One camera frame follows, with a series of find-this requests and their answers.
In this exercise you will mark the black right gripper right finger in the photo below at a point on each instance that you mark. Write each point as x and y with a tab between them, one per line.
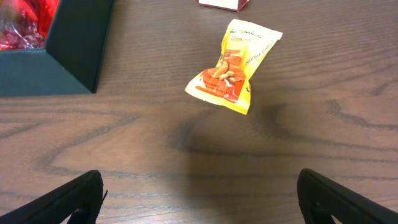
322	201

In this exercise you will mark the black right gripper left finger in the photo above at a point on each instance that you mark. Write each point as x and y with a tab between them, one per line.
78	201

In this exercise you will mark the dark green box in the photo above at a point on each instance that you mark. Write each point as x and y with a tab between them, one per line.
70	60

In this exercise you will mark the red Hacks candy bag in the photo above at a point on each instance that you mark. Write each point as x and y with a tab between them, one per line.
25	23

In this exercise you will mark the red Hello Panda box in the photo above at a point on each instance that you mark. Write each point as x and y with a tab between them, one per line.
231	5

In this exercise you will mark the yellow peanut butter wafer pack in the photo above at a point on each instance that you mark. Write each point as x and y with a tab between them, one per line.
243	48

